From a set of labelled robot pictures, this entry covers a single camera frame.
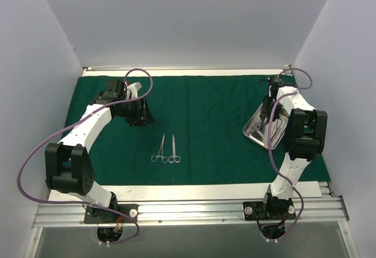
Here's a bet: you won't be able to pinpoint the aluminium front rail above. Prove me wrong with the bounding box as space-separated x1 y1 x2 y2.
33 197 349 227

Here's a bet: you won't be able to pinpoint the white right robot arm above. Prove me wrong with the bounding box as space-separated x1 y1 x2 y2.
260 84 328 219

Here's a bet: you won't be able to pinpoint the green surgical cloth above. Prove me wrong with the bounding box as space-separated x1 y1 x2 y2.
45 74 332 186

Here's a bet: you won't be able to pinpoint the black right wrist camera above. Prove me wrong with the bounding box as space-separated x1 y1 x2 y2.
268 75 285 88

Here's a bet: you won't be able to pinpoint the steel forceps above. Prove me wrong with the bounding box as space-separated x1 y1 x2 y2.
250 123 263 132
150 135 168 163

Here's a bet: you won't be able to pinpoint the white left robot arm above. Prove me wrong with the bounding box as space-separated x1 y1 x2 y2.
45 80 155 222

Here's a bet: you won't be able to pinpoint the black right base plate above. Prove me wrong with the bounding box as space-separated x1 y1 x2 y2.
242 200 296 221

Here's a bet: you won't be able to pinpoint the steel surgical scissors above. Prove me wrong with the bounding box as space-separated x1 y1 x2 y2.
168 135 181 163

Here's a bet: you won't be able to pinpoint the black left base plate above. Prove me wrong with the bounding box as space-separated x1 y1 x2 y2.
83 203 139 224

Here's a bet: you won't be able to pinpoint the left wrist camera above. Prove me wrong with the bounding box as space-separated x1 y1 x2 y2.
124 82 142 99

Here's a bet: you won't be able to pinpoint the steel instrument tray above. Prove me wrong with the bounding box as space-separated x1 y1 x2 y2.
243 103 288 150

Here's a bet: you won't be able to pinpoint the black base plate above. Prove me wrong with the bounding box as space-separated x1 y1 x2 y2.
83 203 139 224
242 200 296 221

